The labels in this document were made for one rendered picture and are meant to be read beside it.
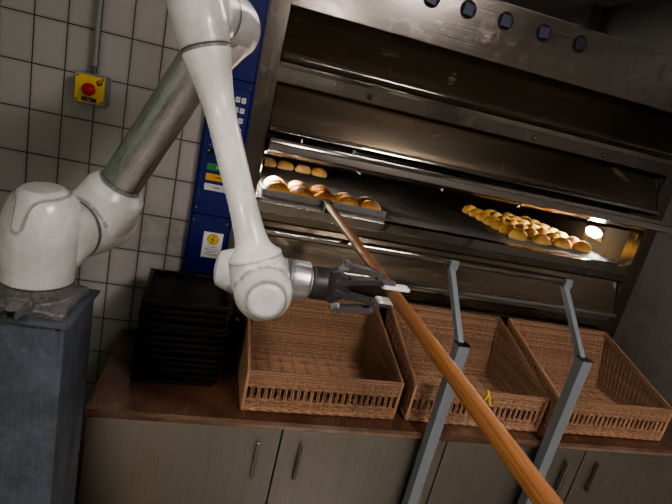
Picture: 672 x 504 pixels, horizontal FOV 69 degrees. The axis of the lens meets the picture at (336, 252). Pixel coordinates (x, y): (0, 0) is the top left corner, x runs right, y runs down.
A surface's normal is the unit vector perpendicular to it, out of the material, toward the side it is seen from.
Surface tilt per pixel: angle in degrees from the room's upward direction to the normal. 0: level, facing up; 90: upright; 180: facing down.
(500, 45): 90
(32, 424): 90
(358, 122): 70
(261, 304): 89
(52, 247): 89
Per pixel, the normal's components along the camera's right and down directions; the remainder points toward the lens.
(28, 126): 0.18, 0.31
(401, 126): 0.25, -0.03
